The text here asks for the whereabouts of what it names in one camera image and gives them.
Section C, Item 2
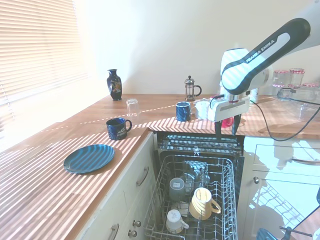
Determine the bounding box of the white wire dishwasher rack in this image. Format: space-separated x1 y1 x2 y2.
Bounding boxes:
143 154 238 240

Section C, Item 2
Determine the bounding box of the pink mug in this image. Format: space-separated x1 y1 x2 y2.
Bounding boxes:
221 116 236 129

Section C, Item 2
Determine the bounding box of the clear glass bowl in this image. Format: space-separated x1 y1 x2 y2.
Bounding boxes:
276 86 320 121

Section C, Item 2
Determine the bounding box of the white mug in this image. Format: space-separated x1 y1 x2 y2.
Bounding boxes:
165 209 190 235

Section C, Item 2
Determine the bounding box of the dark blue porcelain vase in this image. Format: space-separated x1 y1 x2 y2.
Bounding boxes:
106 69 123 102

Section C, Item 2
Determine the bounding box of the window blind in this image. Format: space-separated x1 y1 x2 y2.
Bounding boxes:
0 0 90 107

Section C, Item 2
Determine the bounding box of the grey mug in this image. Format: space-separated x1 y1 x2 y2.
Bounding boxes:
169 176 186 201

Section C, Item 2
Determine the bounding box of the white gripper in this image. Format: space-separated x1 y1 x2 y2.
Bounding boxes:
213 97 251 139

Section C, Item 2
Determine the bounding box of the blue object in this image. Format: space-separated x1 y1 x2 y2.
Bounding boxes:
256 227 278 240

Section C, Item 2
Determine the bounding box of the blue striped mug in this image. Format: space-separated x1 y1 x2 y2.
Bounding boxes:
175 101 197 123

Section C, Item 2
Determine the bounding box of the blue plate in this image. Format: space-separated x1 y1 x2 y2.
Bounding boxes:
63 144 115 175

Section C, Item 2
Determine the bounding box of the yellow mug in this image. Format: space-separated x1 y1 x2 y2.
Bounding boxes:
187 187 222 221

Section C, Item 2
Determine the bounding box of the clear drinking glass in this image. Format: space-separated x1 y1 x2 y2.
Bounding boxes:
125 98 140 118

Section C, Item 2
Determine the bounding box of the black camera stand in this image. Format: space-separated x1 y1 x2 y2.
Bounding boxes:
279 184 320 240

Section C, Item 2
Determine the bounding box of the glass French press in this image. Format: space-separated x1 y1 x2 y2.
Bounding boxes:
184 75 202 102

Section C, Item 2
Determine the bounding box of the dark blue printed mug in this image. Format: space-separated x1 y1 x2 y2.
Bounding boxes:
105 117 133 141

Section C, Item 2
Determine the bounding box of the dishwasher top rack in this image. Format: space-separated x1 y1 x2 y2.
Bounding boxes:
157 132 245 158

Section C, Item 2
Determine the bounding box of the glass jar red lid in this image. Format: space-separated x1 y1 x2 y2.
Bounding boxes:
272 69 291 87
289 68 306 87

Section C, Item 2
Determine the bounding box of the dark glass in rack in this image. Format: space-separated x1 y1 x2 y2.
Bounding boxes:
184 161 211 188

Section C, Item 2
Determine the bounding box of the metal drawer handle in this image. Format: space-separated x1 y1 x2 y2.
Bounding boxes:
291 156 320 164
109 223 120 240
136 166 150 187

